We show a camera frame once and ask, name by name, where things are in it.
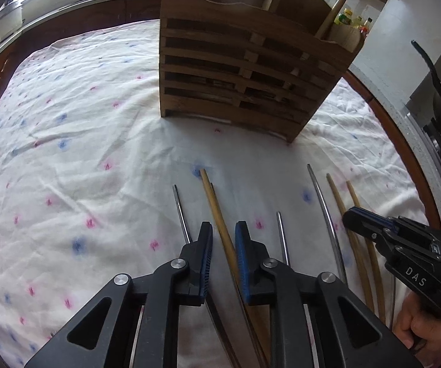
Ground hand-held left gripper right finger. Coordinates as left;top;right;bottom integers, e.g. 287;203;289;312
235;221;422;368

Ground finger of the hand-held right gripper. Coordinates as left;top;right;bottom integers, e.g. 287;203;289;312
342;215;405;265
349;207;436;238

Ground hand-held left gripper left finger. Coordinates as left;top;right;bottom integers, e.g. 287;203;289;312
25;221;214;368

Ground light wooden chopstick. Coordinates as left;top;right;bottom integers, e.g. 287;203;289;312
346;181;386;323
327;174;374;311
200;169;273;368

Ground wooden utensil holder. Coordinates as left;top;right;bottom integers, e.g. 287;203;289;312
159;0;365;144

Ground person's right hand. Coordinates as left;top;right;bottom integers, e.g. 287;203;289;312
393;295;441;353

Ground long curved metal chopstick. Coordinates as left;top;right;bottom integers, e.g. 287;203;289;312
307;163;349;286

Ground dark wooden chopstick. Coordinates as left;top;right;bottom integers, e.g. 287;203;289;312
210;182;267;368

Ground gas stove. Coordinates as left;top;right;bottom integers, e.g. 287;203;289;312
404;96;441;162

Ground floral white tablecloth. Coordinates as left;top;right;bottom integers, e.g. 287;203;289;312
0;19;432;368

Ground row of condiment bottles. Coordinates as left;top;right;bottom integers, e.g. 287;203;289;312
337;8;374;37

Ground chopsticks in rack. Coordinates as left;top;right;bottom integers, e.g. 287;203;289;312
316;0;365;41

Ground white electric cooking pot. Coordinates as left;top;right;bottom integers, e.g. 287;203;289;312
0;0;25;31

